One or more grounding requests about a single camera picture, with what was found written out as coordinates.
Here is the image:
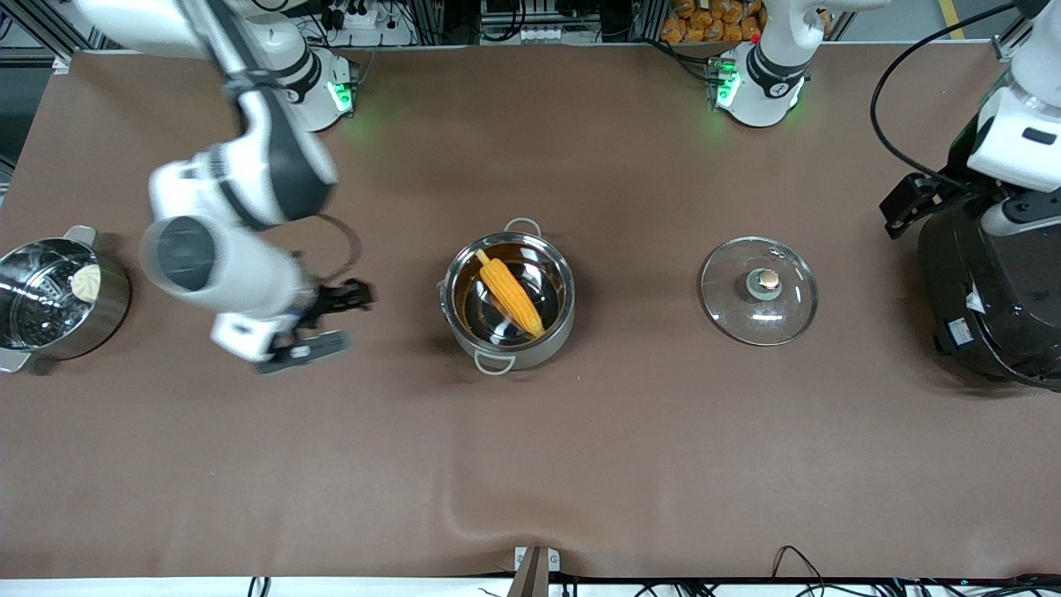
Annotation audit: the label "yellow corn cob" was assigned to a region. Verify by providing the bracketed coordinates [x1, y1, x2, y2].
[475, 249, 548, 339]

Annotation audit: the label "glass pot lid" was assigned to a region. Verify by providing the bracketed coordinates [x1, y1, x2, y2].
[700, 236, 820, 347]

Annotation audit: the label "steel steamer pot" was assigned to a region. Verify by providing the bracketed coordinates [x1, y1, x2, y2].
[0, 226, 133, 374]

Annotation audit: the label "stainless steel pot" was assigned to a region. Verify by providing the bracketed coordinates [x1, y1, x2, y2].
[437, 217, 577, 376]

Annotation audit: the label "black rice cooker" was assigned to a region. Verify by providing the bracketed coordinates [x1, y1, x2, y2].
[918, 192, 1061, 392]

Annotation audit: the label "pile of orange items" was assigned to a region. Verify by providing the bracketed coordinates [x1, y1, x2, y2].
[661, 0, 768, 44]

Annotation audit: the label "brown table mat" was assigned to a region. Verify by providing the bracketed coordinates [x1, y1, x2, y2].
[0, 46, 1061, 580]

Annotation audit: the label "aluminium frame profile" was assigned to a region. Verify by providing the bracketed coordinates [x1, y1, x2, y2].
[993, 0, 1037, 63]

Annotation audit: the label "metal edge bracket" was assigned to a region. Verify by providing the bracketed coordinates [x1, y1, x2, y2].
[507, 546, 561, 597]

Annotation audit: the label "black looped floor cable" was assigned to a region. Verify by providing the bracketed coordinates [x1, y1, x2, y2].
[771, 545, 831, 597]

